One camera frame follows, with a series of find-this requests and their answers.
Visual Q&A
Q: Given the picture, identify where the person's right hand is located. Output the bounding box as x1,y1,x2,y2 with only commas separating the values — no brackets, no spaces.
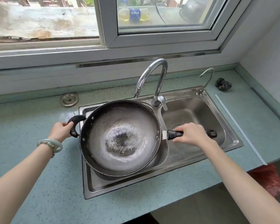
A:
172,123,215,149

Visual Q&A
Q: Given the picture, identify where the round metal hole cover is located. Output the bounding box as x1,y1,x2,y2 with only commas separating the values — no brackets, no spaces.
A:
61,93,79,107

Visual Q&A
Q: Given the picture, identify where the stainless steel double sink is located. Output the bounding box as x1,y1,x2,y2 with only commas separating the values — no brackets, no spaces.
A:
79,86,244,200

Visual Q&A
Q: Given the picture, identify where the dark steel wool scrubber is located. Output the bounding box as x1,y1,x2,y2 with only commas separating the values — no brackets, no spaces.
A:
215,78,232,92

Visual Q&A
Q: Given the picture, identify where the small chrome water tap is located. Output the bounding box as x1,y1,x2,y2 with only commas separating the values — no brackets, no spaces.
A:
196,68,215,95

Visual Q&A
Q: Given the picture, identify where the pale jade bangle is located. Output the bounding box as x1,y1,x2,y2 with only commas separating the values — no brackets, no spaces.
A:
37,139,63,153

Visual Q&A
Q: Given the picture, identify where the person's left hand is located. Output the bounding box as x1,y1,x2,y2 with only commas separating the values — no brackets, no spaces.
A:
48,122,74,143

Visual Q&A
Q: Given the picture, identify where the person's left forearm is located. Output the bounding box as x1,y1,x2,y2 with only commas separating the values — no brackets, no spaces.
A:
0,139,61,224

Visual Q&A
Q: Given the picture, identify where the white window frame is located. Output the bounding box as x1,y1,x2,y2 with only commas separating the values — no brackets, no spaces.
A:
0,0,255,71

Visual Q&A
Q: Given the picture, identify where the red plastic bag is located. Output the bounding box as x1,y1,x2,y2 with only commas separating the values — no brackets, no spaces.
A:
247,164,280,199

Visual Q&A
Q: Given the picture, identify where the white bead bracelet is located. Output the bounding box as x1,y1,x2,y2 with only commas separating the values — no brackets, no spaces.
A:
38,142,55,159

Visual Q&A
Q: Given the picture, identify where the person's right forearm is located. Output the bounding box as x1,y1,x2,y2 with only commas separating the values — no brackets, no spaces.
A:
199,142,280,224

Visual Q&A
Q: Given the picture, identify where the chrome gooseneck faucet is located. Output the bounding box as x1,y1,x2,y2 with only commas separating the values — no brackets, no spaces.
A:
134,58,168,112

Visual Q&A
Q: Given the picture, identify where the black steel wok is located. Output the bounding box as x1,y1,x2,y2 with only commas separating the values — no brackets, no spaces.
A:
67,100,217,181

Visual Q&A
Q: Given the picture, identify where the plastic bottle with blue label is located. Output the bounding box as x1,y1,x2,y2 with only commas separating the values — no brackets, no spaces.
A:
118,7,150,23

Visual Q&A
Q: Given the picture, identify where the metal basin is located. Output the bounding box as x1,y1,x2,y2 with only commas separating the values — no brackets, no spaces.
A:
179,0,211,24

